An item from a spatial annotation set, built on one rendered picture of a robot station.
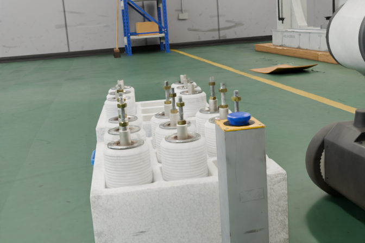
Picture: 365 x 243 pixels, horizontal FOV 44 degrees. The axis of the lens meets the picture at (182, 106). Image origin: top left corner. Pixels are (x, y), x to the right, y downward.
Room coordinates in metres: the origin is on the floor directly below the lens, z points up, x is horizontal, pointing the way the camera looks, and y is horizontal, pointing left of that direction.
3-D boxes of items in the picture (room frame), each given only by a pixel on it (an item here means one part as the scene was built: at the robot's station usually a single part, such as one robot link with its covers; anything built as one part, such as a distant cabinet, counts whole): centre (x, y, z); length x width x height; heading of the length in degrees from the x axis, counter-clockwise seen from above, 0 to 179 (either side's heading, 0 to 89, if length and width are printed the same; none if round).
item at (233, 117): (0.75, -0.09, 0.32); 0.04 x 0.04 x 0.02
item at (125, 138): (0.89, 0.12, 0.26); 0.02 x 0.02 x 0.03
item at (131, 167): (0.89, 0.12, 0.16); 0.10 x 0.10 x 0.18
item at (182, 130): (0.91, 0.00, 0.26); 0.02 x 0.02 x 0.03
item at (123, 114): (0.89, 0.12, 0.31); 0.01 x 0.01 x 0.08
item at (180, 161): (0.91, 0.00, 0.16); 0.10 x 0.10 x 0.18
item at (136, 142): (0.89, 0.12, 0.25); 0.08 x 0.08 x 0.01
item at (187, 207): (1.03, 0.02, 0.09); 0.39 x 0.39 x 0.18; 8
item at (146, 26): (6.88, 0.44, 0.36); 0.31 x 0.25 x 0.20; 100
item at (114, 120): (1.13, 0.15, 0.25); 0.08 x 0.08 x 0.01
